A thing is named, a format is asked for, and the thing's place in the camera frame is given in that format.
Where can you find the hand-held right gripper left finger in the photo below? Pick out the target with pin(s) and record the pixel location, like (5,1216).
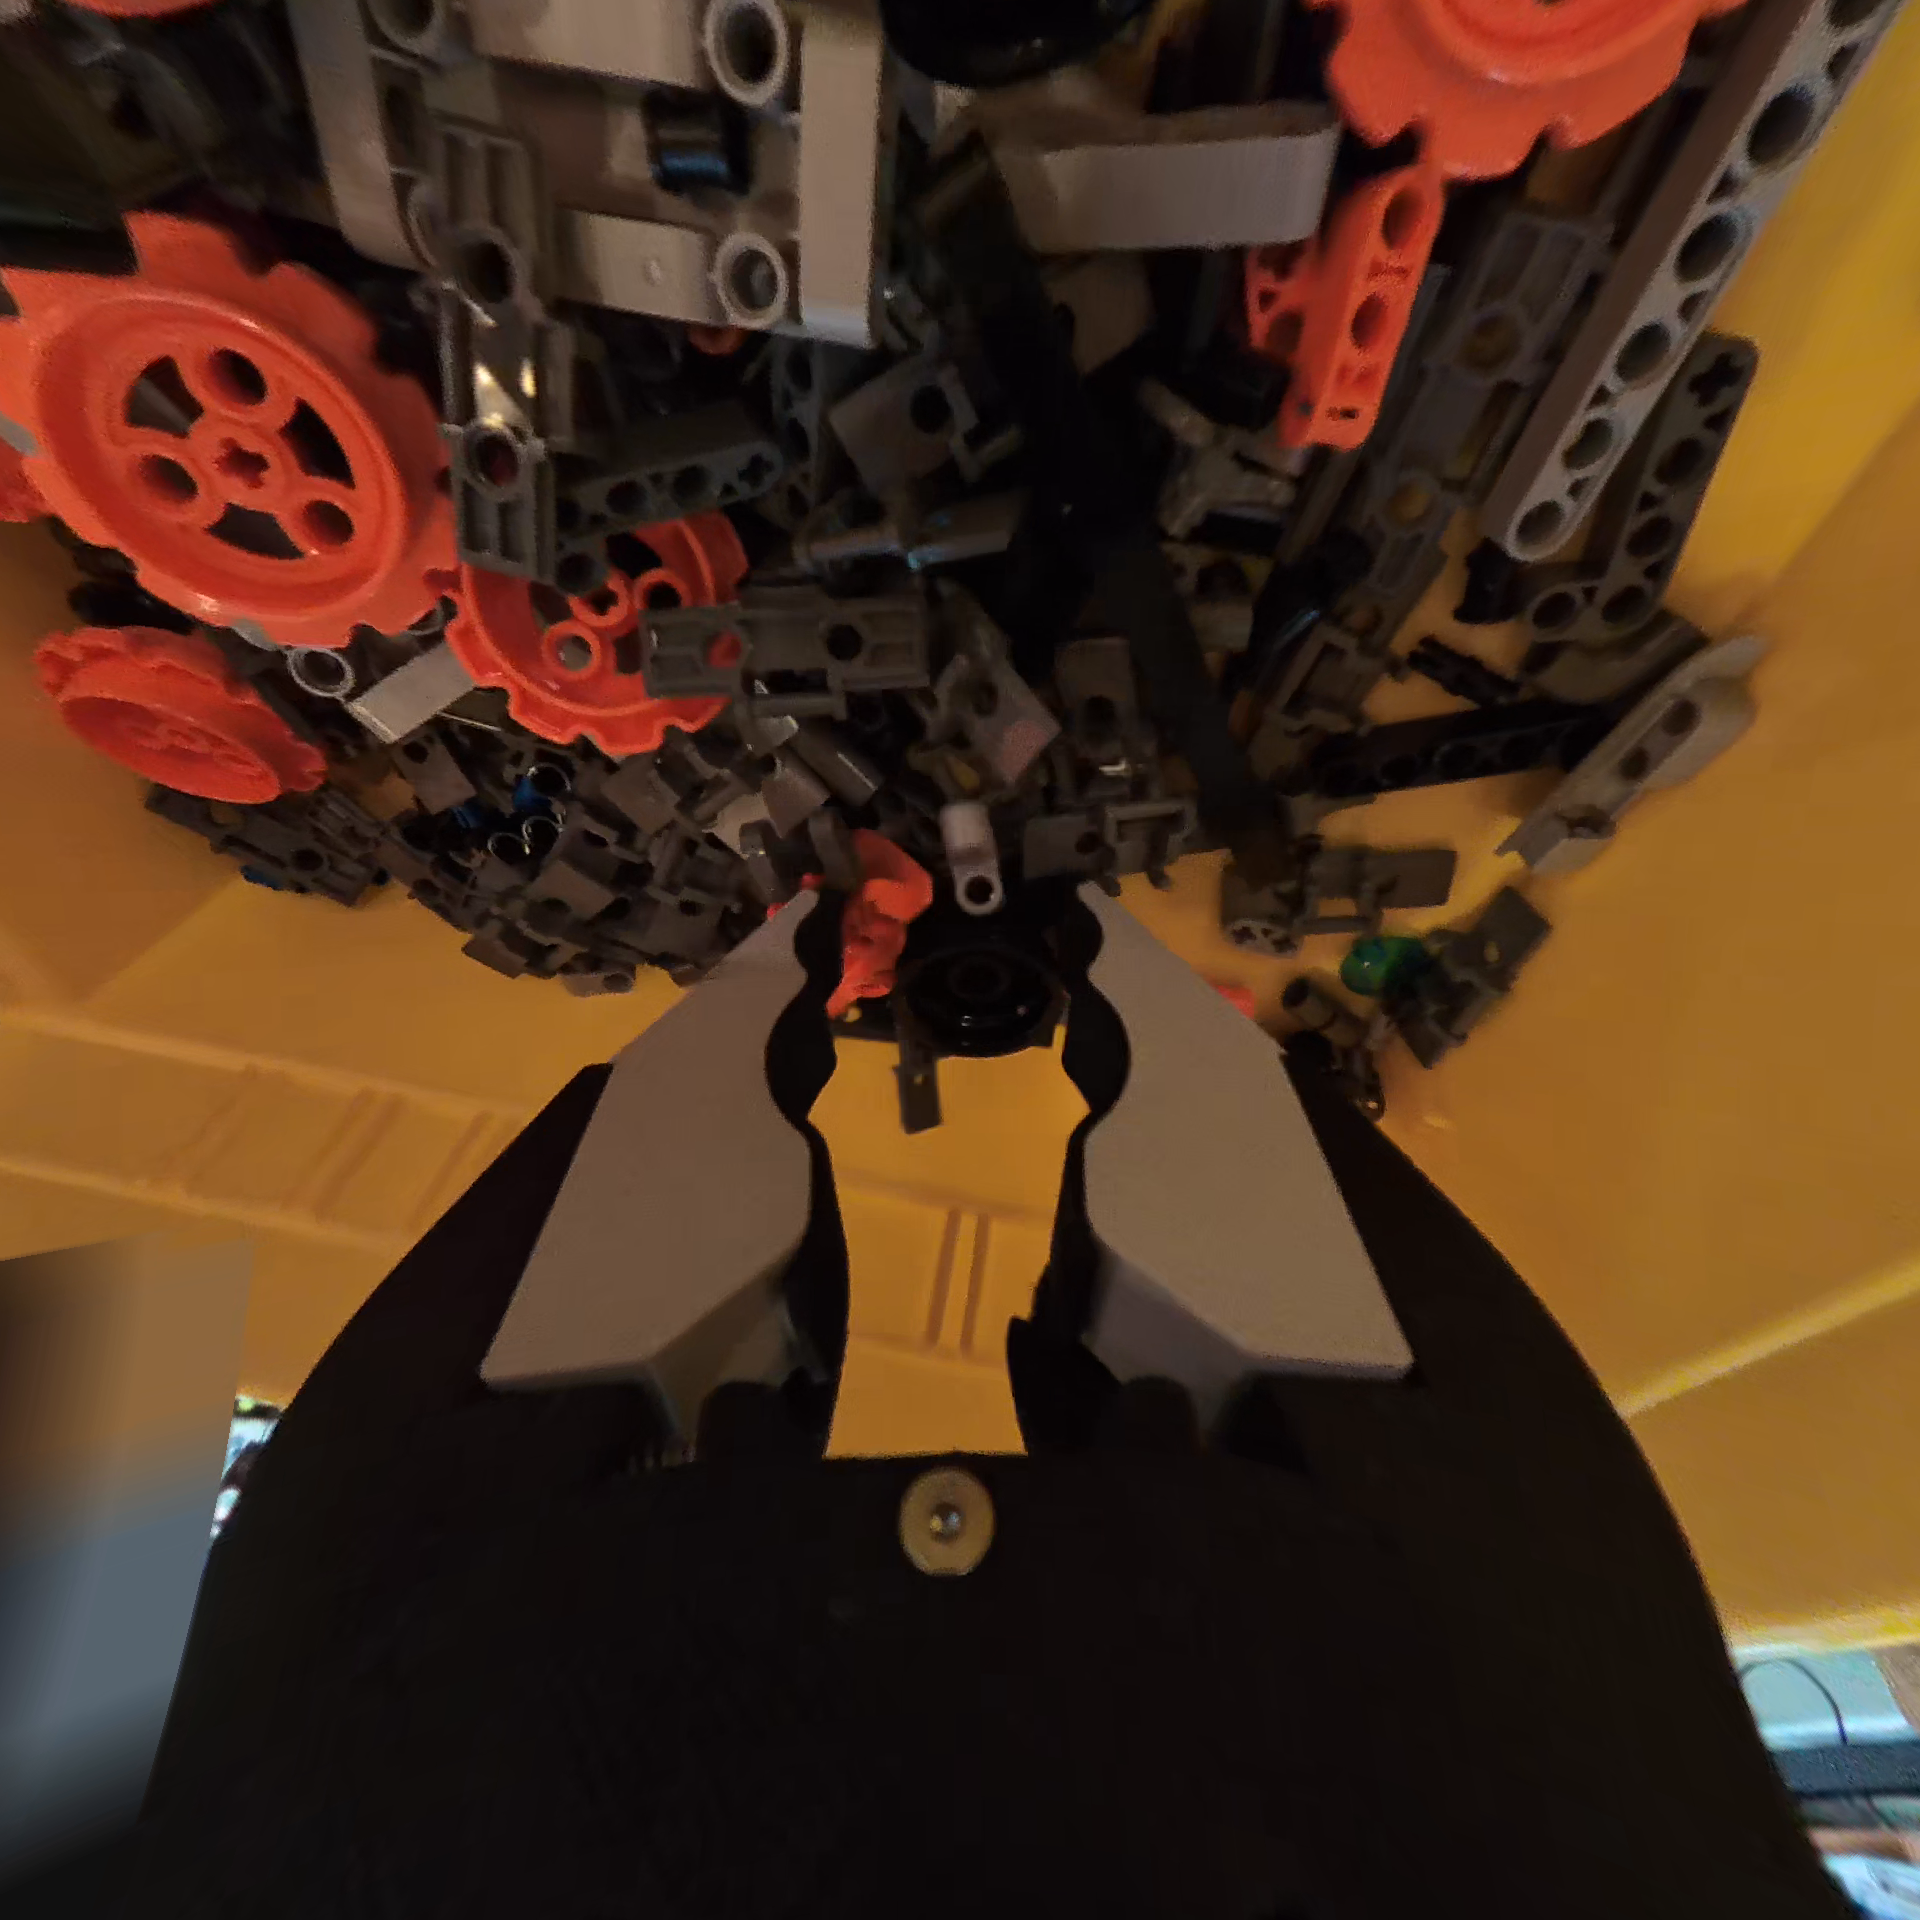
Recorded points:
(662,1200)

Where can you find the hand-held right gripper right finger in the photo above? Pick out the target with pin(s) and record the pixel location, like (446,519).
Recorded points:
(1230,1200)

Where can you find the black rubber tyre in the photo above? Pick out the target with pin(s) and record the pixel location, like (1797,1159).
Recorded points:
(975,990)

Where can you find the yellow parts bin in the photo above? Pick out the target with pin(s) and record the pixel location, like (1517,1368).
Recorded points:
(1725,1049)

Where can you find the pile of building pieces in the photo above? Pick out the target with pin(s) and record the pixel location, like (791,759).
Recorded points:
(962,450)

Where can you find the orange toothed wheel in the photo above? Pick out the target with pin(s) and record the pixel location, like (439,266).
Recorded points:
(165,720)
(1500,75)
(524,675)
(106,435)

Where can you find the grey curved panel piece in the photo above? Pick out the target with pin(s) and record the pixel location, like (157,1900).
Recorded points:
(1651,751)

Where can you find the orange holed angle piece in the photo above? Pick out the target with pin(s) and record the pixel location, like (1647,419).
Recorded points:
(1350,299)

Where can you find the long grey frame piece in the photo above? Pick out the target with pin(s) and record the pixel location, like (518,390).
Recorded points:
(599,255)

